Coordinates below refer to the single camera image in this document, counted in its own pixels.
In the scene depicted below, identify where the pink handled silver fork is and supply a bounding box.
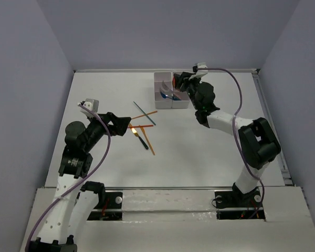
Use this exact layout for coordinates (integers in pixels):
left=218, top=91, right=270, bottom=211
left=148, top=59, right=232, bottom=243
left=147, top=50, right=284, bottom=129
left=160, top=81, right=181, bottom=101

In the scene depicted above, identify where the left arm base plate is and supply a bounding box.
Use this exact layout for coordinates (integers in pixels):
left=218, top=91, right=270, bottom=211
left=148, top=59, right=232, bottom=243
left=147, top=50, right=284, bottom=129
left=87, top=191, right=123, bottom=221

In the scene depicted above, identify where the blue metal fork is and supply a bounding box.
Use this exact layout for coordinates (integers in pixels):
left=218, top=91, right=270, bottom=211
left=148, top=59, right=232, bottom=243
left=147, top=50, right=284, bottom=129
left=160, top=91, right=174, bottom=100

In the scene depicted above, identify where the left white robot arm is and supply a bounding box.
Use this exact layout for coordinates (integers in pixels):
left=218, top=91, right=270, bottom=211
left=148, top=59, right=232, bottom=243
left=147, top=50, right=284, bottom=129
left=25, top=112, right=131, bottom=251

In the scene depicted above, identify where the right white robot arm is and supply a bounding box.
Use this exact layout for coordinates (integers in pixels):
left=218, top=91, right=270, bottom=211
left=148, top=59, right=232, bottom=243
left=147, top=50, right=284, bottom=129
left=172, top=72, right=281, bottom=206

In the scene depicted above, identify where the teal chopstick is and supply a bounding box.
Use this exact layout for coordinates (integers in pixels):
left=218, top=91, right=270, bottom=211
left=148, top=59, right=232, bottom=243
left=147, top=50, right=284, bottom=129
left=133, top=102, right=156, bottom=125

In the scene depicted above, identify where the white divided container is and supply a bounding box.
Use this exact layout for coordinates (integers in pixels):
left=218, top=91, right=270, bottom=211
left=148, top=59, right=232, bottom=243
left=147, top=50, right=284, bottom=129
left=172, top=80, right=190, bottom=109
left=153, top=71, right=172, bottom=109

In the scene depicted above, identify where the left white divided container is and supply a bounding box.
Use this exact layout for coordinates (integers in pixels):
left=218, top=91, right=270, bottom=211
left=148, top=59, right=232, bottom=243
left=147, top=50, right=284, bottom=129
left=153, top=71, right=172, bottom=109

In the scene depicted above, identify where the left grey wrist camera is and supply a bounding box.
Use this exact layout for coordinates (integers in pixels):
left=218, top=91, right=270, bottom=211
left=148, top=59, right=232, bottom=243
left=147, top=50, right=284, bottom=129
left=80, top=98, right=99, bottom=113

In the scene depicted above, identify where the right white divided container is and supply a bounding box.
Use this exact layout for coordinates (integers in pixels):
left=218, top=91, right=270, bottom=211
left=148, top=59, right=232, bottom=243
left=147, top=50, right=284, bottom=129
left=172, top=80, right=190, bottom=109

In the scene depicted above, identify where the red orange chopstick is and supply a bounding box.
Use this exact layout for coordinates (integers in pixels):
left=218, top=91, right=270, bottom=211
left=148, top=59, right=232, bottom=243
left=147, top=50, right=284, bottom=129
left=129, top=124, right=154, bottom=128

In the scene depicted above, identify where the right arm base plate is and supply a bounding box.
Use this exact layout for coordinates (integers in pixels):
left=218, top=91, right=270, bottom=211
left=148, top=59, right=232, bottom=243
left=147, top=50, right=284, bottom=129
left=211, top=190, right=266, bottom=220

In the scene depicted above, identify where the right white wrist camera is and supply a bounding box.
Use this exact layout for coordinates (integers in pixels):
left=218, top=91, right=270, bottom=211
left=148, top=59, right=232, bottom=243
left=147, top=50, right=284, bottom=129
left=192, top=62, right=208, bottom=79

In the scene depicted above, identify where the orange plastic spoon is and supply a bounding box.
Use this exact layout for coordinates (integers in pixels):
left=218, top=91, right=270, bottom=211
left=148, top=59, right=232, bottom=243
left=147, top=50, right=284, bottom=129
left=172, top=74, right=176, bottom=89

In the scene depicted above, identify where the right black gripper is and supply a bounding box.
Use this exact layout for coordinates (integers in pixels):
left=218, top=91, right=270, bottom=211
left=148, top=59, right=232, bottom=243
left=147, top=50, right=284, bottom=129
left=173, top=71, right=201, bottom=110

